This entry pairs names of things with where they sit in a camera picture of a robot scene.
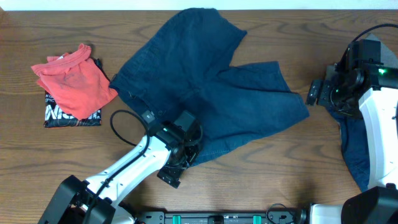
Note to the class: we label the dark blue denim shorts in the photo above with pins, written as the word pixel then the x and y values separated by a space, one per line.
pixel 186 66

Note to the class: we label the folded black printed t-shirt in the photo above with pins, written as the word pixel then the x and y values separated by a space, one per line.
pixel 56 118

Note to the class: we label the blue garment in pile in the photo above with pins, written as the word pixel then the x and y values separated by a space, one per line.
pixel 354 148

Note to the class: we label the folded red t-shirt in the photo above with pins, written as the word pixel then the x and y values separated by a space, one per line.
pixel 75 82

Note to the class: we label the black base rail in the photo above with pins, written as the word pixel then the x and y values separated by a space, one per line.
pixel 275 214

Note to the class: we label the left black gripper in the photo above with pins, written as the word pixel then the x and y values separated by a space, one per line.
pixel 169 177

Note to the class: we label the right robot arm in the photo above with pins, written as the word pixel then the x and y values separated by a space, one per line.
pixel 379 203

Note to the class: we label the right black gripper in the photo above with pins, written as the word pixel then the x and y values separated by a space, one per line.
pixel 324 97

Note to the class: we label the grey garment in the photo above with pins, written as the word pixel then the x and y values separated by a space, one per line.
pixel 388 58

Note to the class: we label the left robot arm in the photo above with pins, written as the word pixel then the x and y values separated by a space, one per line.
pixel 167 149

